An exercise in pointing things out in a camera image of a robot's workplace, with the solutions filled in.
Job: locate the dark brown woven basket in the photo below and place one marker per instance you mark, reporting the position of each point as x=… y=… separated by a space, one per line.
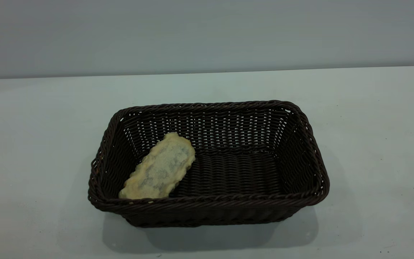
x=246 y=172

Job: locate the ridged golden bread roll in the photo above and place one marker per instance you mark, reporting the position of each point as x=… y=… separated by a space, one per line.
x=160 y=167

